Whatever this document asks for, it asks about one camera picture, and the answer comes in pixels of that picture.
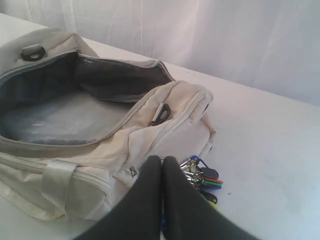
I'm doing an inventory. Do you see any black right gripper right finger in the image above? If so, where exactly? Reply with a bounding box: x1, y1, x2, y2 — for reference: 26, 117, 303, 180
162, 156, 257, 240

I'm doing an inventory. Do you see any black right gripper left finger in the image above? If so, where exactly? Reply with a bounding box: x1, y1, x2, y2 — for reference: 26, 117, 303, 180
77, 155, 162, 240

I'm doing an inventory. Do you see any colourful key tag bunch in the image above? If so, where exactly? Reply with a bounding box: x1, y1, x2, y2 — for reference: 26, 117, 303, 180
162, 155, 223, 234

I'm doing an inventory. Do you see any beige duffel bag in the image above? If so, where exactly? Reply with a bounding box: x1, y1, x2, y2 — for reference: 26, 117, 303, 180
0, 28, 215, 221

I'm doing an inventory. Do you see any clear plastic wrapped package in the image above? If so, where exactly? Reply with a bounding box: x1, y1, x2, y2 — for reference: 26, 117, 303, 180
0, 92, 131, 145

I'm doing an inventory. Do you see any white backdrop curtain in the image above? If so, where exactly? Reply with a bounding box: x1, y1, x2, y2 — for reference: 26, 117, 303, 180
0, 0, 320, 105

